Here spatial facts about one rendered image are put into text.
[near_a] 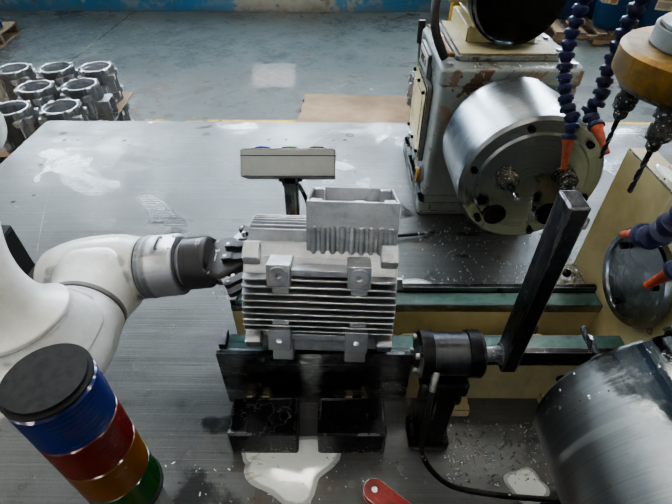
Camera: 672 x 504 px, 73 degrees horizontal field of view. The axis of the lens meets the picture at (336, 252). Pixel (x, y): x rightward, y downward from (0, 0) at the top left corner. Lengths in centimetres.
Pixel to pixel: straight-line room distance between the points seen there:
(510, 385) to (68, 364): 64
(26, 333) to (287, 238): 31
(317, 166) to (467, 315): 37
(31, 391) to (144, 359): 54
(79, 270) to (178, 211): 57
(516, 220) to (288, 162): 44
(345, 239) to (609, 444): 35
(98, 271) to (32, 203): 76
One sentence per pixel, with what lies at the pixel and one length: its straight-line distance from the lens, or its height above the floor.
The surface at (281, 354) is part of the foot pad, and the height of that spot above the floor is 96.
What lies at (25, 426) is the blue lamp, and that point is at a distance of 37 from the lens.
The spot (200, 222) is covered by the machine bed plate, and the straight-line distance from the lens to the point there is 116.
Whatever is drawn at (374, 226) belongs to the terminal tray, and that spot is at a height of 112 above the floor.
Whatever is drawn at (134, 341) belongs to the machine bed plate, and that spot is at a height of 80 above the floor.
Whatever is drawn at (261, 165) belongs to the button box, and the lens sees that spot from 83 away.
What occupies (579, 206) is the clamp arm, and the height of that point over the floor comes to 125.
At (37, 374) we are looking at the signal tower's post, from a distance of 38.
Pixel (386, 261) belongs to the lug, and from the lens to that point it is 57.
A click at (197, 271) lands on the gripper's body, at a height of 106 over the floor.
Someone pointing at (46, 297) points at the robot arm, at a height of 112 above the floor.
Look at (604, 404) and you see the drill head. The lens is 49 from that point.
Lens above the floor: 149
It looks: 42 degrees down
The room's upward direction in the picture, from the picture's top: straight up
